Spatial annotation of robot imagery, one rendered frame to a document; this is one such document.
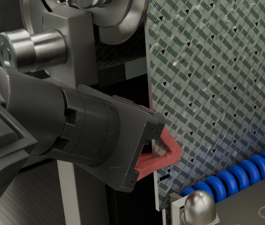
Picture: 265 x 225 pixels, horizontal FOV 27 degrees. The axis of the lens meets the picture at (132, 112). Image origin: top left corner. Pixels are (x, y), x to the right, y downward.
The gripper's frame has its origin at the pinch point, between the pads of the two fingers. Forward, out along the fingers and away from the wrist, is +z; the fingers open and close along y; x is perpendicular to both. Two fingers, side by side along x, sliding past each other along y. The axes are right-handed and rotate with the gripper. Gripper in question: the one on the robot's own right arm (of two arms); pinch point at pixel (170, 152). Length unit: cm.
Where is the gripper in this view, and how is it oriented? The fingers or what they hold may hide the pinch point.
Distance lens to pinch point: 53.0
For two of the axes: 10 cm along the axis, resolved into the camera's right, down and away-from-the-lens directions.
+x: 3.5, -9.3, -0.7
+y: 6.0, 2.8, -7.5
